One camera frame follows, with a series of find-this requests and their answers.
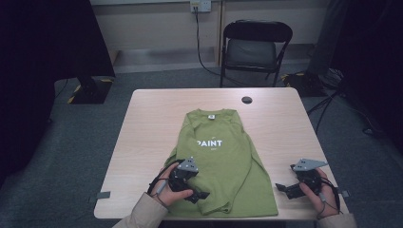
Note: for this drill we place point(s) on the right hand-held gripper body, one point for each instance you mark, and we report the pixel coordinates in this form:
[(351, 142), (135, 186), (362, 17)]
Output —
[(309, 182)]

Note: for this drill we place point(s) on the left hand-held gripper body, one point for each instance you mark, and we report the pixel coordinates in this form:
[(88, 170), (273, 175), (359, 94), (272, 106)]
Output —
[(180, 179)]

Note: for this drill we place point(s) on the green long-sleeve shirt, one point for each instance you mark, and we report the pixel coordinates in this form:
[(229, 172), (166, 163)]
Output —
[(228, 164)]

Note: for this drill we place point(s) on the person's left hand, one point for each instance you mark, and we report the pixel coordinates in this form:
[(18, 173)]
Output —
[(169, 196)]

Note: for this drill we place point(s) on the person's right hand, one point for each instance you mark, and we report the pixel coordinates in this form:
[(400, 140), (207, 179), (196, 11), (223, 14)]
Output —
[(326, 205)]

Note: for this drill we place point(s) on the grey tape strip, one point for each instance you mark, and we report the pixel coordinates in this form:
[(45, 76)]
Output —
[(344, 193), (103, 195)]

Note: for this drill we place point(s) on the black tripod legs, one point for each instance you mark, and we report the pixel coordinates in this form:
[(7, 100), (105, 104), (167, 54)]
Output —
[(329, 99)]

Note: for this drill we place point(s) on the black stand base yellow stripes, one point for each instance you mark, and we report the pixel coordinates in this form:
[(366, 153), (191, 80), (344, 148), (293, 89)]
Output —
[(95, 95), (304, 85)]

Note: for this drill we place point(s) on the grey curtain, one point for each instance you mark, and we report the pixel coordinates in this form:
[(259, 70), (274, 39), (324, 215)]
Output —
[(326, 38)]

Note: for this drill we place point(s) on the dark curtain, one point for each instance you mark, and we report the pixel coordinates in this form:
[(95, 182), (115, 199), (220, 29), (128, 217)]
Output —
[(31, 63), (374, 47)]

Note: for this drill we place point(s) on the black folding chair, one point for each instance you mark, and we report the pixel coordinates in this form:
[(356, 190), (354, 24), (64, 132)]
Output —
[(256, 31)]

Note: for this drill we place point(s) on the white wall socket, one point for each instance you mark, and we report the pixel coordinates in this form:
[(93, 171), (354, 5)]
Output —
[(204, 5)]

